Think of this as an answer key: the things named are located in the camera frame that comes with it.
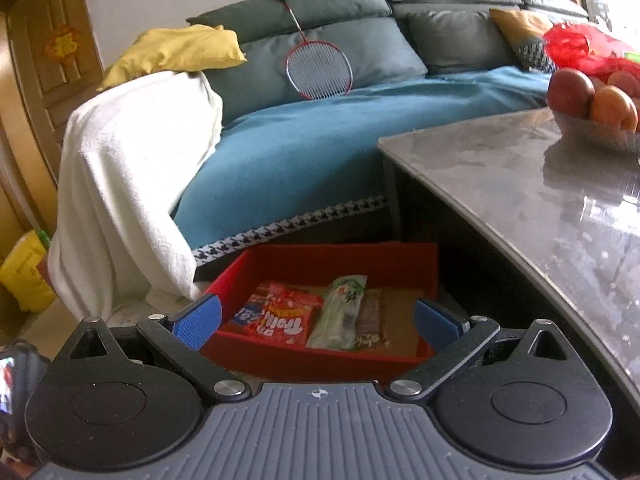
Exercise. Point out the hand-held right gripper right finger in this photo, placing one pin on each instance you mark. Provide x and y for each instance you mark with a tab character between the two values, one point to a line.
440	325

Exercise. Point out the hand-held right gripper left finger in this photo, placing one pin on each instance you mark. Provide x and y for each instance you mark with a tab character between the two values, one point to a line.
197	322

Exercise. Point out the clear brown snack packet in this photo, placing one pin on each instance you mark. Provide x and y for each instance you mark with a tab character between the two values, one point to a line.
372	317

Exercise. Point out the red gummy snack packet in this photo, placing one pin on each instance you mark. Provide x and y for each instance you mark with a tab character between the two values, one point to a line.
280	315

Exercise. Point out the red cardboard box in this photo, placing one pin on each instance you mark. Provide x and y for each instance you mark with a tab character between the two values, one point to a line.
280	360

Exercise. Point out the green white snack packet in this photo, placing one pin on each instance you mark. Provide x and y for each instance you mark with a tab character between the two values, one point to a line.
337	312

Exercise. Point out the yellow bag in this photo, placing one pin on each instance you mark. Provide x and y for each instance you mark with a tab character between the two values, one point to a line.
25	270

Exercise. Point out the dark coffee table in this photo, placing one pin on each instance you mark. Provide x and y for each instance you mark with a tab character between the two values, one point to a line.
550	200

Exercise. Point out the white blanket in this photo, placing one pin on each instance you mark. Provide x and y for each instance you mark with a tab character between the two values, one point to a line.
125	170

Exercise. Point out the blue sofa cover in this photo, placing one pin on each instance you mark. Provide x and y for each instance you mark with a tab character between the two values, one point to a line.
310	160

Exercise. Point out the glass fruit bowl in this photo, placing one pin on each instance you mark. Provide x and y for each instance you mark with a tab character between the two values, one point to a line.
595	135

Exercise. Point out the wooden door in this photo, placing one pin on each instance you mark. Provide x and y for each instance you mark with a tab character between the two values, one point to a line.
40	125

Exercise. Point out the yellow pillow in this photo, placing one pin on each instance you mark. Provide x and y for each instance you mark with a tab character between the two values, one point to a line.
170	52

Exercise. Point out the red badminton racket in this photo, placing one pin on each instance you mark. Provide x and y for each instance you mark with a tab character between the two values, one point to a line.
317	70

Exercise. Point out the grey cushion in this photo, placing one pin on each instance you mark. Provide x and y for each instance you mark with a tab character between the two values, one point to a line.
460	42

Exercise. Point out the yellow patterned cushion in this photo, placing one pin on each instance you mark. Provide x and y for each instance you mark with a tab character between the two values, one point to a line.
520	27

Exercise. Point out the red door ornament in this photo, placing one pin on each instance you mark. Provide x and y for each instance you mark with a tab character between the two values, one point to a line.
62	44

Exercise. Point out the red plastic bag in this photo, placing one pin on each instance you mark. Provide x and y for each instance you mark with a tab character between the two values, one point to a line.
580	47

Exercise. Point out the grey green sofa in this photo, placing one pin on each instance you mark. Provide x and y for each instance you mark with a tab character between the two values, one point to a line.
325	0

